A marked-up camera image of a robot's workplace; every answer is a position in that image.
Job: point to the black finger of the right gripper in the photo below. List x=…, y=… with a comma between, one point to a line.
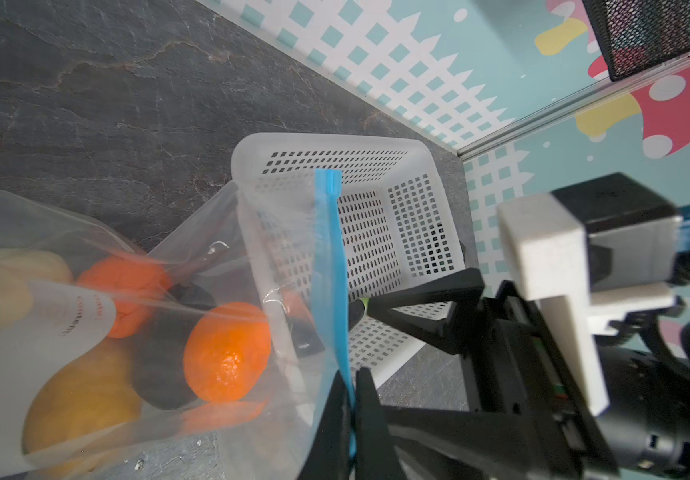
x=445, y=444
x=440, y=313

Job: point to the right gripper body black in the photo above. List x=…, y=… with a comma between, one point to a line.
x=513, y=368

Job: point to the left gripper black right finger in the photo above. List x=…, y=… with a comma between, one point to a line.
x=376, y=457

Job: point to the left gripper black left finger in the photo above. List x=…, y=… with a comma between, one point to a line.
x=329, y=457

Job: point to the white plastic basket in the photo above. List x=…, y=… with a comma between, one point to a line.
x=397, y=227

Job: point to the black long food stick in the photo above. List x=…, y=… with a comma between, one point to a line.
x=357, y=312

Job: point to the orange tangerine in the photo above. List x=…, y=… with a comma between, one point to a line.
x=133, y=283
x=227, y=352

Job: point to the clear zip top bag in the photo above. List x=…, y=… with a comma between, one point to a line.
x=242, y=245

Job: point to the dark food piece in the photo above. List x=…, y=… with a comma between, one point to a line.
x=157, y=368

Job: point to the yellow food piece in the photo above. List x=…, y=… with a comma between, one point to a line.
x=91, y=394

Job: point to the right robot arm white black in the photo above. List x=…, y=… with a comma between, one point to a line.
x=563, y=383

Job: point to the black wire wall basket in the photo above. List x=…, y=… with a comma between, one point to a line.
x=636, y=35

